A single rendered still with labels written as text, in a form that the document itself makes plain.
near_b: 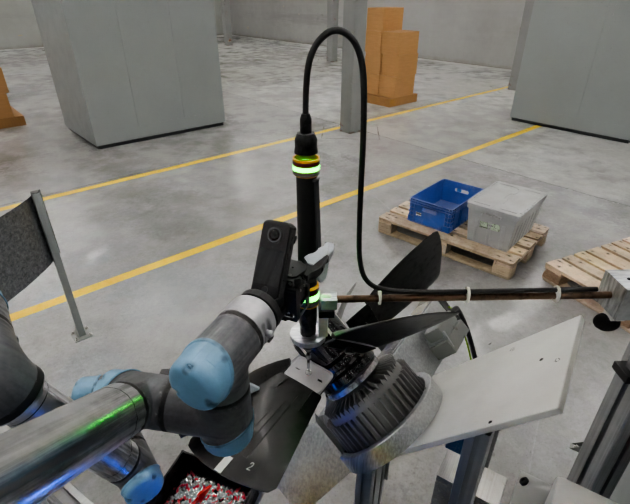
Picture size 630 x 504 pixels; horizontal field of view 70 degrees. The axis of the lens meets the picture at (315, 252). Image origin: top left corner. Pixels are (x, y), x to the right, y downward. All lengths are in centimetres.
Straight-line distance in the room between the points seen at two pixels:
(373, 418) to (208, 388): 50
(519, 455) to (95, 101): 606
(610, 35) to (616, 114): 104
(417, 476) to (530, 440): 61
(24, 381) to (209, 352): 31
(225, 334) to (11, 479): 25
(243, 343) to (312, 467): 53
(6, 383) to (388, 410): 65
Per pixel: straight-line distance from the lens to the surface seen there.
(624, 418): 125
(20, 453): 51
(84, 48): 670
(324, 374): 98
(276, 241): 66
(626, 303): 101
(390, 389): 97
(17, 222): 271
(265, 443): 88
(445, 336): 117
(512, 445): 254
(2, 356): 77
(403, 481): 228
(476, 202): 370
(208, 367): 55
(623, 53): 776
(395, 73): 886
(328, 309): 85
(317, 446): 105
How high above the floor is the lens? 189
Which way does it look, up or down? 30 degrees down
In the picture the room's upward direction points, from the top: straight up
